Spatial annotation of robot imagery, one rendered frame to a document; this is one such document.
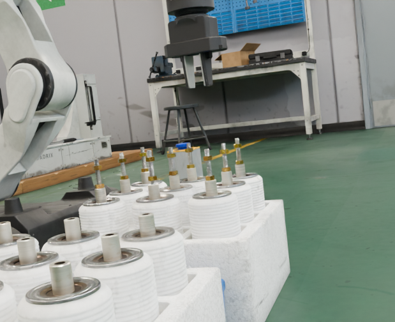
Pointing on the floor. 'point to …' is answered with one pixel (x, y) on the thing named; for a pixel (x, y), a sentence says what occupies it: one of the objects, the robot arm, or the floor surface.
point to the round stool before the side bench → (186, 124)
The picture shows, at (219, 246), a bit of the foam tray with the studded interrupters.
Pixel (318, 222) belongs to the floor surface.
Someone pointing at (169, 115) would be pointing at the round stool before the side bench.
